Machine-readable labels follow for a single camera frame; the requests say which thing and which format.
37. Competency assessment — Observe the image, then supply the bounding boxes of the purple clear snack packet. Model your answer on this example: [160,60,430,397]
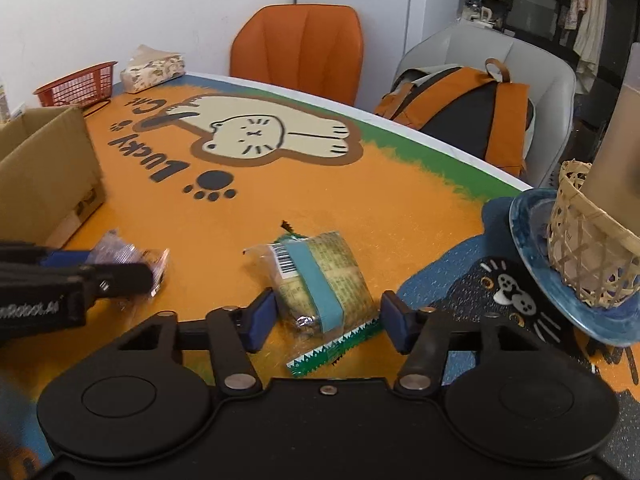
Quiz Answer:
[86,230,170,298]

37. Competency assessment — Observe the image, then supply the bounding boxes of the large green snack bag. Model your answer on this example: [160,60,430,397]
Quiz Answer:
[281,222,381,377]

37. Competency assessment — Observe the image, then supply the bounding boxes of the green bean cake pack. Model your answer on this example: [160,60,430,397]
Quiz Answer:
[244,231,378,336]

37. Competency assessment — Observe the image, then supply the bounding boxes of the brown cardboard box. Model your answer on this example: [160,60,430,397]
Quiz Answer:
[0,106,105,248]

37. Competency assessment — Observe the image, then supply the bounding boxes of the blue ceramic plate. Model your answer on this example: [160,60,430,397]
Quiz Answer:
[508,187,640,348]

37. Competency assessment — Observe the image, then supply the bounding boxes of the colourful cat table mat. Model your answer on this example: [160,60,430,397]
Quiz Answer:
[1,76,639,479]

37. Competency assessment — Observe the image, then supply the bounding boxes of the woven bamboo basket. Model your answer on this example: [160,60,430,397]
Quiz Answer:
[547,160,639,309]

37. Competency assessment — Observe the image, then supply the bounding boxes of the red plastic basket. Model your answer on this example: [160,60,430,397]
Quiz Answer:
[34,61,116,108]

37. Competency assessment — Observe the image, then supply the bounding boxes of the orange black backpack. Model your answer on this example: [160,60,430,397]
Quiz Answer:
[375,58,536,178]

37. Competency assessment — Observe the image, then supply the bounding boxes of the patterned tissue pack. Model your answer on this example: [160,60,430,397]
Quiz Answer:
[120,44,186,94]

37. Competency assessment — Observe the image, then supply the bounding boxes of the grey chair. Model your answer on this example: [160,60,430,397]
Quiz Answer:
[375,22,576,186]

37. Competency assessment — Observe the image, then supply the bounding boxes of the orange chair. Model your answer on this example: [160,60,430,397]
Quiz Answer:
[229,4,363,105]

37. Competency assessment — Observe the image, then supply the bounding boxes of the hanging clothes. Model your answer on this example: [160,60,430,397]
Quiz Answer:
[560,0,608,93]

